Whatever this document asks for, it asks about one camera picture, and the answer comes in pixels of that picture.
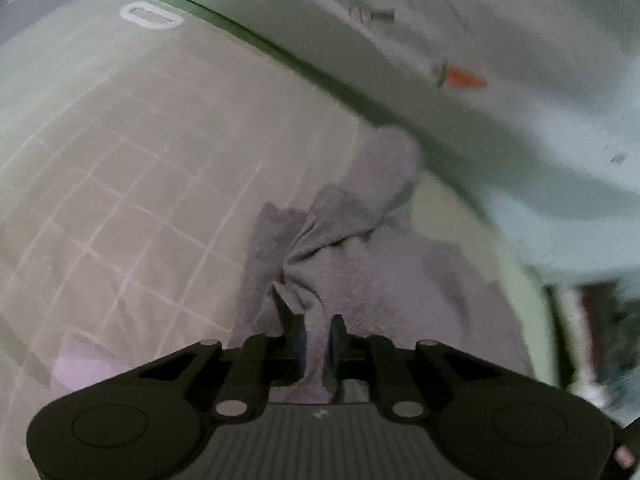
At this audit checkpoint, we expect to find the grey zip hoodie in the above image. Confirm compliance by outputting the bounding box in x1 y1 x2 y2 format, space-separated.
230 127 533 404

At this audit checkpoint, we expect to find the stack of folded clothes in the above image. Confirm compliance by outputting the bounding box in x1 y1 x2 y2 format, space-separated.
546 282 639 426

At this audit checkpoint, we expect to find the light blue carrot-print sheet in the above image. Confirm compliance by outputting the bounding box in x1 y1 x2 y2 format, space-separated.
190 0 639 281

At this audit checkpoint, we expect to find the green grid cutting mat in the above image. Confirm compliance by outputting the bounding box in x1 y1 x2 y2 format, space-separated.
0 0 564 480

